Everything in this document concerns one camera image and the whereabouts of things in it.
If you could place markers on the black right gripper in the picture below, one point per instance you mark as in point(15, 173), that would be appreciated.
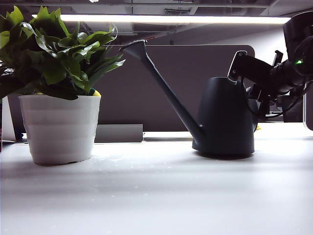
point(260, 72)

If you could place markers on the dark grey watering can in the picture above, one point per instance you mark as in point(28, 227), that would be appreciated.
point(225, 122)

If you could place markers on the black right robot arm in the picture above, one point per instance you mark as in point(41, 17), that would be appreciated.
point(297, 36)

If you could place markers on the green leafy plant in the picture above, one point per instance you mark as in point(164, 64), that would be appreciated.
point(55, 68)

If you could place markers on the white ribbed plant pot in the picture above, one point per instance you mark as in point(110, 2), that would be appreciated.
point(60, 129)

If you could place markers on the small yellow object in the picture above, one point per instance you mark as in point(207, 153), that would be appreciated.
point(258, 127)

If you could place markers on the long ceiling light strip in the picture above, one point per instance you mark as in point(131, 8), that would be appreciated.
point(171, 18)

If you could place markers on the dark monitor panel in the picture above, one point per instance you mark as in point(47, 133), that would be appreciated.
point(127, 102)

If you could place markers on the yellow tag in pot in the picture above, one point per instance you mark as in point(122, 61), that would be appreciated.
point(97, 93)

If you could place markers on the dark board stand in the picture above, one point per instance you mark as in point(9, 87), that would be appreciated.
point(19, 117)

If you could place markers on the white upright board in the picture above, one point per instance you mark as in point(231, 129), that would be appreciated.
point(8, 122)

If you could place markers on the grey partition base bracket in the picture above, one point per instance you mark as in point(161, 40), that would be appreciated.
point(118, 133)

